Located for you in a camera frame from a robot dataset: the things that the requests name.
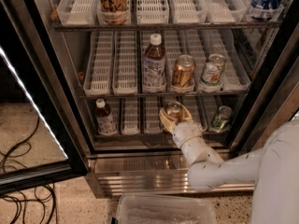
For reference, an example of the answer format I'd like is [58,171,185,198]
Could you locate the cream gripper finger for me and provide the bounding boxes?
[159,108,178,133]
[179,105,192,122]

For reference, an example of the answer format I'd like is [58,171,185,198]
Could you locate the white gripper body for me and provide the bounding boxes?
[172,121,203,148]

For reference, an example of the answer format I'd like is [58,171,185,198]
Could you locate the orange can bottom shelf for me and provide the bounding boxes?
[165,101,183,121]

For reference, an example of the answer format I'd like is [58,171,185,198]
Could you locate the orange can shelf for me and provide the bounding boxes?
[165,101,183,121]
[172,54,195,88]

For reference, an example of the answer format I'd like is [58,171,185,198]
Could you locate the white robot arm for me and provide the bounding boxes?
[159,102,299,224]

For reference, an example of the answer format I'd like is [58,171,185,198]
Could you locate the green can bottom shelf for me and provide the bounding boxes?
[210,105,233,132]

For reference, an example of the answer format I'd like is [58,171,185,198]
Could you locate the orange can middle shelf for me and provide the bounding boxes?
[172,54,195,88]

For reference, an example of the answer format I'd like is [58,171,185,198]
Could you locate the white green can middle shelf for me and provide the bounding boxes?
[200,53,226,87]

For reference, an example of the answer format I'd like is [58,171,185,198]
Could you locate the large tea bottle middle shelf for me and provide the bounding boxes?
[142,33,165,92]

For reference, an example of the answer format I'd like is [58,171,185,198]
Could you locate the small tea bottle bottom shelf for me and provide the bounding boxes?
[95,99,118,135]

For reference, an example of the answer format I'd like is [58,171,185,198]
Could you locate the stainless steel display fridge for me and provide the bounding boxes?
[24,0,298,198]

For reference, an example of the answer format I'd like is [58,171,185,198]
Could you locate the open glass fridge door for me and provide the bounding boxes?
[0,0,88,195]

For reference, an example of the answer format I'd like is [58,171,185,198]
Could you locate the brown bottle top shelf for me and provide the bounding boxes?
[98,0,128,24]

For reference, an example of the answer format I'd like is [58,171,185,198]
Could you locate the white tray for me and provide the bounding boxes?
[136,0,169,24]
[121,98,140,135]
[182,96,207,132]
[112,31,137,95]
[57,0,98,26]
[168,0,207,24]
[83,31,114,97]
[200,30,250,92]
[144,97,162,134]

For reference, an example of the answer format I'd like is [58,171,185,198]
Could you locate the white tray middle far right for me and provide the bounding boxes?
[200,30,250,92]

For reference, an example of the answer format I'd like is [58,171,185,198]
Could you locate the white tray middle far left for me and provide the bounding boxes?
[83,31,114,97]

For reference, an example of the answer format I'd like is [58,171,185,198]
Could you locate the clear plastic bin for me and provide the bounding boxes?
[113,194,217,224]

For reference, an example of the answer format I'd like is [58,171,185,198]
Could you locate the white tray top far left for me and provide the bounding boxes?
[57,0,98,26]

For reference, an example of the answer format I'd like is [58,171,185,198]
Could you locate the middle wire shelf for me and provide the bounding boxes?
[79,91,248,99]

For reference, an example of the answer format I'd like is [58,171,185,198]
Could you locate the wire shelf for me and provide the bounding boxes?
[94,132,228,141]
[53,21,281,32]
[79,91,248,99]

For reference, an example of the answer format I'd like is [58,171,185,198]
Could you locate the bottom wire shelf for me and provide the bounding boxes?
[94,132,228,141]

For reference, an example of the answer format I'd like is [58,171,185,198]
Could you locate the top wire shelf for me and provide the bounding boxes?
[53,21,281,32]

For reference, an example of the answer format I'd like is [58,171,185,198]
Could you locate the black floor cables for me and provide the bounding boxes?
[0,115,58,224]

